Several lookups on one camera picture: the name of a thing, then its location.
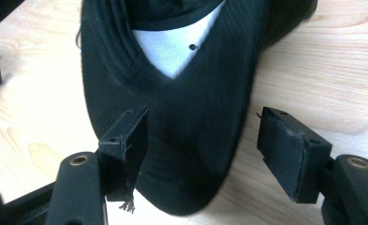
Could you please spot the white cloth insert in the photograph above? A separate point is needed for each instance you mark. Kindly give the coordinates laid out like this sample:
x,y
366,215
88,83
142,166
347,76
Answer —
x,y
169,50

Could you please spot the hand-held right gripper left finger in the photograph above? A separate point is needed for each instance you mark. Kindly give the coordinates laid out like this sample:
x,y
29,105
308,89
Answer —
x,y
122,146

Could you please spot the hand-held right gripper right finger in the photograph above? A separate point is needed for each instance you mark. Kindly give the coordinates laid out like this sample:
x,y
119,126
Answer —
x,y
284,150

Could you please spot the black knit garment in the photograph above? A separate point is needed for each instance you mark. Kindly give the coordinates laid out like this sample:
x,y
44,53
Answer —
x,y
197,125

